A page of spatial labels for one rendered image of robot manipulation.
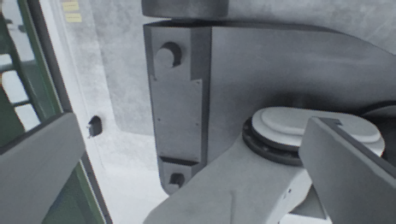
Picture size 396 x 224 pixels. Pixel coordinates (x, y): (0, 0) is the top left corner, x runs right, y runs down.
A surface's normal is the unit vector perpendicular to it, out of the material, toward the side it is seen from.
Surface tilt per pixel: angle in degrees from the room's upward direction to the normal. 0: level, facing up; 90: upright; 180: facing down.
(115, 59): 0
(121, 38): 0
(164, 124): 0
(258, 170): 90
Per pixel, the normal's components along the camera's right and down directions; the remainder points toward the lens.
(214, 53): -0.22, 0.47
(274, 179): 0.01, -0.88
